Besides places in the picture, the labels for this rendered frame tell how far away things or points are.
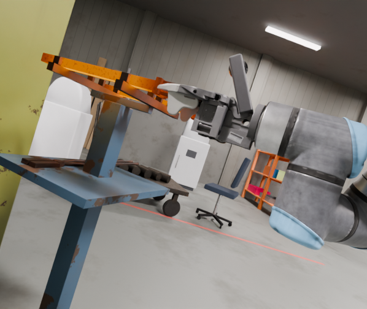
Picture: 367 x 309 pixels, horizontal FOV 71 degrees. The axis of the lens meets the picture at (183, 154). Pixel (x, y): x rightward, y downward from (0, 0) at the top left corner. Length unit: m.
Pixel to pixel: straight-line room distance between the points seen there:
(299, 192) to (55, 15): 0.91
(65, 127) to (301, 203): 3.33
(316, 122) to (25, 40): 0.85
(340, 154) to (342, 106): 7.95
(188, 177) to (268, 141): 4.79
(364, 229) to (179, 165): 4.76
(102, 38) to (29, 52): 6.45
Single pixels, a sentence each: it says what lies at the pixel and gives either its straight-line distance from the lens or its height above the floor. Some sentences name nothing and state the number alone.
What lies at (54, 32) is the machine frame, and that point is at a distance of 1.04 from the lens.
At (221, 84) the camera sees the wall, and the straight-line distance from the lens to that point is 7.11.
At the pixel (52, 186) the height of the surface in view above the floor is 0.73.
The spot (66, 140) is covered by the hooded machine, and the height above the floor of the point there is 0.45.
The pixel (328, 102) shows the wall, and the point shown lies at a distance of 8.18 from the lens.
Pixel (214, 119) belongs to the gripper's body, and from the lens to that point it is 0.48.
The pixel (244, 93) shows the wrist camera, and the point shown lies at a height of 1.02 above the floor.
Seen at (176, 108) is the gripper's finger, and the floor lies 0.96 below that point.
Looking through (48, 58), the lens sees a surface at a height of 0.99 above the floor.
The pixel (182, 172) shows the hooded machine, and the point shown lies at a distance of 5.20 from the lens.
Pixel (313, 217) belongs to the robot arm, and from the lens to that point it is 0.45.
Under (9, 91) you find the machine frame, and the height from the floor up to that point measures 0.88.
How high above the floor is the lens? 0.90
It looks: 3 degrees down
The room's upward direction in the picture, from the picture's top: 18 degrees clockwise
